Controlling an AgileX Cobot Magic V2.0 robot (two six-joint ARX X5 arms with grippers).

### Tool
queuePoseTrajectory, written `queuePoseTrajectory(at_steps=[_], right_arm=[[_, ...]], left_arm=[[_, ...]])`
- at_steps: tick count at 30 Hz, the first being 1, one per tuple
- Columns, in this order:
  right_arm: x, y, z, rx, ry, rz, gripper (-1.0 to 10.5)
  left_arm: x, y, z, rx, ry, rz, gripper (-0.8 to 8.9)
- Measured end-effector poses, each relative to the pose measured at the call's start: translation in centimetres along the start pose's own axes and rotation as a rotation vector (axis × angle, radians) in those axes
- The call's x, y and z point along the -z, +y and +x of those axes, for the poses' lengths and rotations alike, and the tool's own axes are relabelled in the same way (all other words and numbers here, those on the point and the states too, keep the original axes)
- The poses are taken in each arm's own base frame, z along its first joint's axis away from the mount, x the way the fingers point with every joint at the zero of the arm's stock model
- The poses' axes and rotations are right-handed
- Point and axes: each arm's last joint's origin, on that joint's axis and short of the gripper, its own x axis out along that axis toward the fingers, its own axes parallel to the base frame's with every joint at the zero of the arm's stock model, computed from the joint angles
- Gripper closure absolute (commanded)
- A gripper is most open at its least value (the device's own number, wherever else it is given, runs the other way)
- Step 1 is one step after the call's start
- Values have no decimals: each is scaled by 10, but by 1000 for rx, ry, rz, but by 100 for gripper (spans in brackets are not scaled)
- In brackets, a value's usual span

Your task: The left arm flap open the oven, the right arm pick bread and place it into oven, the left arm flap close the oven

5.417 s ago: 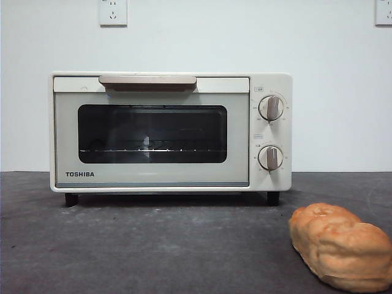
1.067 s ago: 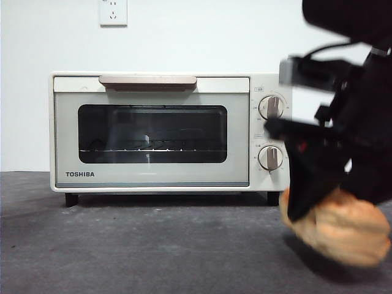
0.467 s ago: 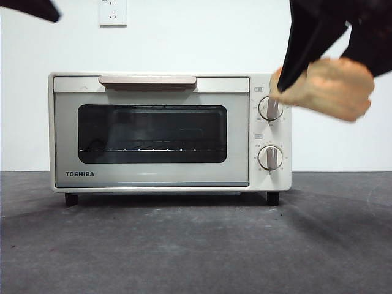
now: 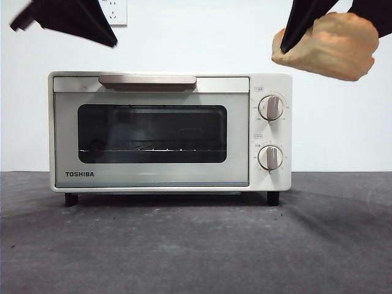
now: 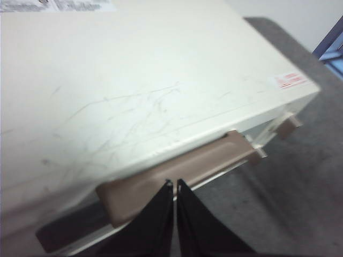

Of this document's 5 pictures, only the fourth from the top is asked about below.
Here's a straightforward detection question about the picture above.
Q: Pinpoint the golden bread loaf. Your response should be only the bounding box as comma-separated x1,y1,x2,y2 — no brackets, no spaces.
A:
271,12,380,82

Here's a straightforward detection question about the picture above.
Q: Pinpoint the glass oven door with handle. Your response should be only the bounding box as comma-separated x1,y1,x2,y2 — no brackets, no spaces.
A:
53,75,250,188

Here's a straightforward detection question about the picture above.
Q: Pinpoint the white beige oven knob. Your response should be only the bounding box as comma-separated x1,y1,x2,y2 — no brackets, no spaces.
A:
258,95,284,121
257,145,284,172

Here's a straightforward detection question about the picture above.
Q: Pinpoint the white Toshiba toaster oven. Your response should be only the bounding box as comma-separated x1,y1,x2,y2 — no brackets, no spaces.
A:
48,71,293,194

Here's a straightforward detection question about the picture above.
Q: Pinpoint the white wall socket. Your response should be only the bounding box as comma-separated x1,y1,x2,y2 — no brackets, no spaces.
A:
101,0,128,28

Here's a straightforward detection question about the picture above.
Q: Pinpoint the metal wire oven rack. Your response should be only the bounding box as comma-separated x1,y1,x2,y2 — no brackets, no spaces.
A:
80,148,226,153

